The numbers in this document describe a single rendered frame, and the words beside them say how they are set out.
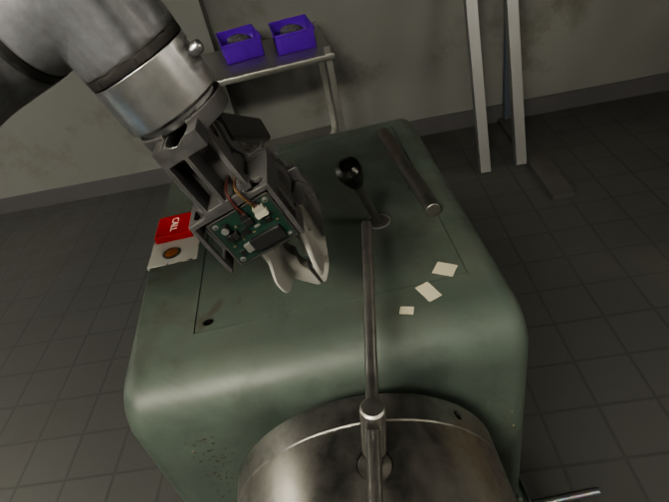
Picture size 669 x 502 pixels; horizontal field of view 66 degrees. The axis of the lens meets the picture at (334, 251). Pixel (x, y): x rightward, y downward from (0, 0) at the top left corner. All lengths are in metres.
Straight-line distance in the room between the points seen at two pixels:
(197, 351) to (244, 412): 0.09
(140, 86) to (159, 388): 0.37
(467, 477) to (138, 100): 0.43
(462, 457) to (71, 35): 0.48
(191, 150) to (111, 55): 0.07
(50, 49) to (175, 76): 0.07
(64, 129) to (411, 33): 2.44
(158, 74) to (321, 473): 0.37
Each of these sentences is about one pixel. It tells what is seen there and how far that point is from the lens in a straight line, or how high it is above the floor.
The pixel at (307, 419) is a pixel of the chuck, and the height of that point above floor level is 1.23.
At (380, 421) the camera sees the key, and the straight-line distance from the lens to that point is 0.45.
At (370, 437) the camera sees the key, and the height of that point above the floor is 1.31.
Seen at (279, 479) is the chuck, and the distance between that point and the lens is 0.55.
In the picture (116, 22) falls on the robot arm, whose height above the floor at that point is 1.63.
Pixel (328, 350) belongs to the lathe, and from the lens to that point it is 0.59.
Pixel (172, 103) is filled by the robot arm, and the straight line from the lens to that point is 0.37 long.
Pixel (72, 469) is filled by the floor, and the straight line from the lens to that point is 2.40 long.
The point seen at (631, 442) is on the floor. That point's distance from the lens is 2.05.
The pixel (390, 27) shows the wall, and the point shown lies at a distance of 3.53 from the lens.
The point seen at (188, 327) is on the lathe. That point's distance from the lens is 0.68.
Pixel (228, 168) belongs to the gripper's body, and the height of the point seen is 1.52.
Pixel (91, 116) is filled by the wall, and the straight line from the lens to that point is 3.97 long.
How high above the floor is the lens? 1.68
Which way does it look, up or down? 37 degrees down
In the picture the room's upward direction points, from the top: 13 degrees counter-clockwise
